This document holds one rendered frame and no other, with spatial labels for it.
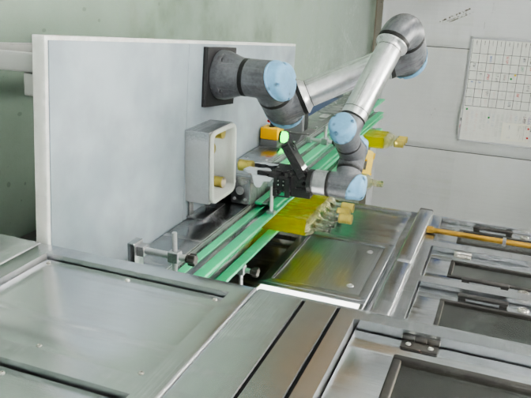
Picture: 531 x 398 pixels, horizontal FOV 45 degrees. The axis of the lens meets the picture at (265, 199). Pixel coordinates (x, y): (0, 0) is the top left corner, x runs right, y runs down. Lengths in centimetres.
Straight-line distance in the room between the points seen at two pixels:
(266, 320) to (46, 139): 61
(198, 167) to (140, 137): 28
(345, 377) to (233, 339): 19
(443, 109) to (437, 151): 51
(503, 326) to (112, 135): 123
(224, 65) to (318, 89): 30
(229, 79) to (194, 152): 25
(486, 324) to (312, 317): 99
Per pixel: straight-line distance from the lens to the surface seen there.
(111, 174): 161
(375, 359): 106
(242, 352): 101
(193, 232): 188
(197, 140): 190
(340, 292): 197
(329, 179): 185
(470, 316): 205
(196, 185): 194
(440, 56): 791
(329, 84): 204
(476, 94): 791
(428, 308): 205
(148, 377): 97
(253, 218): 205
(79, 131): 149
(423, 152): 811
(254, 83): 194
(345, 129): 175
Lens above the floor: 162
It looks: 19 degrees down
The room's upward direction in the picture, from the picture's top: 99 degrees clockwise
